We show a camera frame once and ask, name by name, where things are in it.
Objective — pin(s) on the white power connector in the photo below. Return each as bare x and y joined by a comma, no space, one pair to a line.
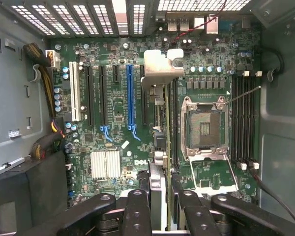
52,60

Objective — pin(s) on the white expansion slot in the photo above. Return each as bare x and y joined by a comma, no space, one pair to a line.
75,91

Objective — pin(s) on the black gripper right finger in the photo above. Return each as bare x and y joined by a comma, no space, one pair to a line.
236,214

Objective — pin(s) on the green motherboard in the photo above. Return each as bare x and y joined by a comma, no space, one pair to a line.
113,98

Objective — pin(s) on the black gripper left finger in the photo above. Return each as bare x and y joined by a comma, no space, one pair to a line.
88,216

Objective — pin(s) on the short black expansion slot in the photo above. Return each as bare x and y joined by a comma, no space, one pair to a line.
116,73

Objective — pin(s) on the long black expansion slot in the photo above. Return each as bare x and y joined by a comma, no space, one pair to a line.
144,108
102,96
89,96

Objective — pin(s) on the silver chipset heatsink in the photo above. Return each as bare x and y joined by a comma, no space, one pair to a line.
105,164

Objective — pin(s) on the metal socket cover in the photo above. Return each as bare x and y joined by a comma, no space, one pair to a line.
211,174

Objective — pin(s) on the blue expansion slot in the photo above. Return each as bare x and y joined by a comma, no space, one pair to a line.
130,98

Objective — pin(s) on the black PC case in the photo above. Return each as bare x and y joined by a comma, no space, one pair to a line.
280,123

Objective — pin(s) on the black plastic shroud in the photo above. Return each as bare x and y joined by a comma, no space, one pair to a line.
39,191

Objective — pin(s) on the thin locking lever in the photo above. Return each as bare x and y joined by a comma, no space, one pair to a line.
243,94

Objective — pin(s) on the CPU socket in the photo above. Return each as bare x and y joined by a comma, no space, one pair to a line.
204,127

